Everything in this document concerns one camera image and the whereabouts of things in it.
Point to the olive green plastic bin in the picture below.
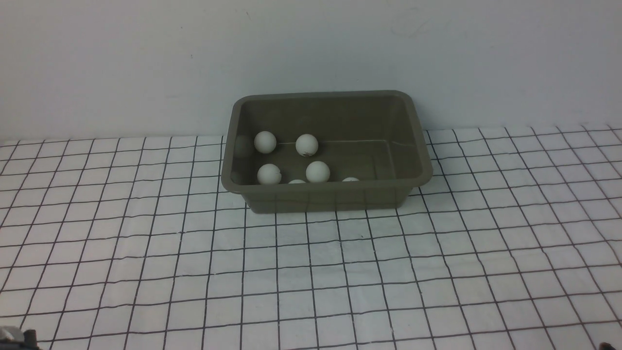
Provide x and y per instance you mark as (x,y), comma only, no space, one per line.
(375,136)

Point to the white grid-pattern tablecloth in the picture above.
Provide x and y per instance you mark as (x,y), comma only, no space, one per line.
(133,244)

